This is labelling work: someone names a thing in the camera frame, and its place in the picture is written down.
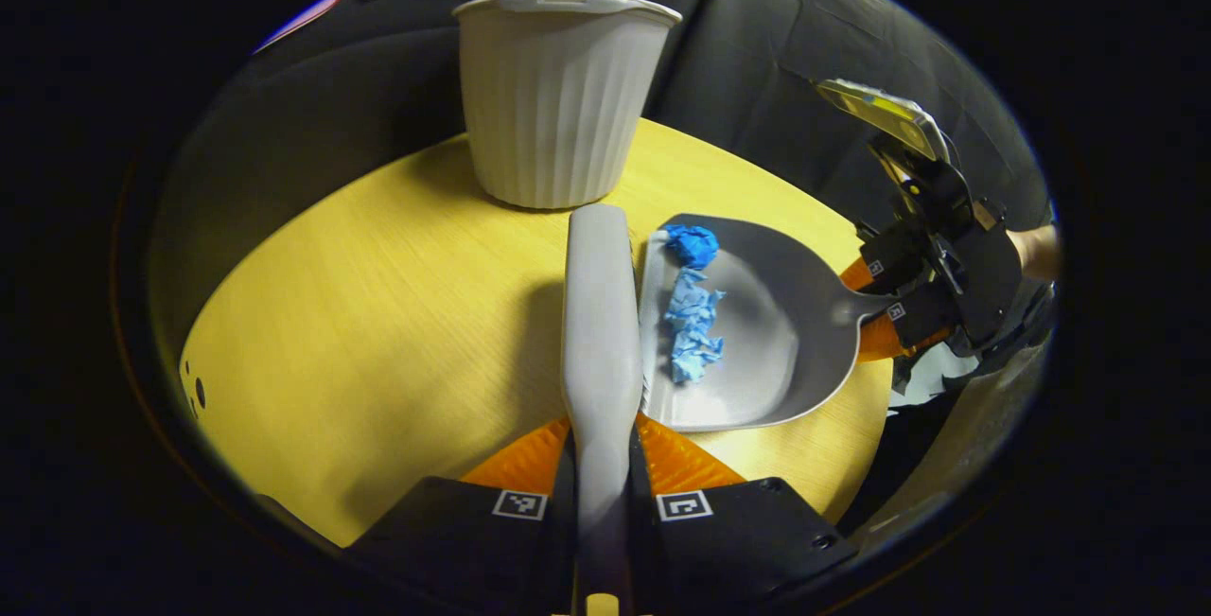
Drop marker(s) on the light blue paper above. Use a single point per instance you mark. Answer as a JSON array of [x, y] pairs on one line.
[[693, 323]]

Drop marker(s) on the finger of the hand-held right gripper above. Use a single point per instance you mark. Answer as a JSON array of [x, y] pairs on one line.
[[894, 256], [913, 327]]

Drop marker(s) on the black backdrop cloth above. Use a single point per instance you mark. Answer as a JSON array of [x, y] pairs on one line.
[[785, 77]]

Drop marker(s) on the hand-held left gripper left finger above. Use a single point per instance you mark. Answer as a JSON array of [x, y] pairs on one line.
[[473, 540]]

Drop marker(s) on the yellow wooden desktop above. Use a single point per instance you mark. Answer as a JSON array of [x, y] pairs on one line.
[[378, 332]]

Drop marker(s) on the white ribbed garbage bin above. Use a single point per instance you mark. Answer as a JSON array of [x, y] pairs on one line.
[[553, 105]]

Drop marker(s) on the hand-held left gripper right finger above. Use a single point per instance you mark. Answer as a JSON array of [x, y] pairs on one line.
[[747, 540]]

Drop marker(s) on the grey plastic dustpan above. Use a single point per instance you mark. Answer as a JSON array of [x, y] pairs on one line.
[[776, 332]]

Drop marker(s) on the small grey broom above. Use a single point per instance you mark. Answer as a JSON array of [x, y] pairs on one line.
[[601, 332]]

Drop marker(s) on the dark blue paper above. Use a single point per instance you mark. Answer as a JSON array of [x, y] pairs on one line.
[[693, 245]]

